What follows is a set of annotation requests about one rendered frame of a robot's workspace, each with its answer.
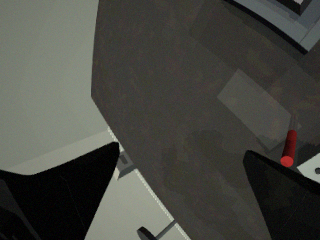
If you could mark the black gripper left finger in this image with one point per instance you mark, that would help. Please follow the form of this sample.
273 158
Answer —
60 203

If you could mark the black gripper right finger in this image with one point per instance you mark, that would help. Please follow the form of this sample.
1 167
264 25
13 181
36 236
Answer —
290 202

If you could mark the red peg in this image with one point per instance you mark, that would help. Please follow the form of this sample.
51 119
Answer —
289 149

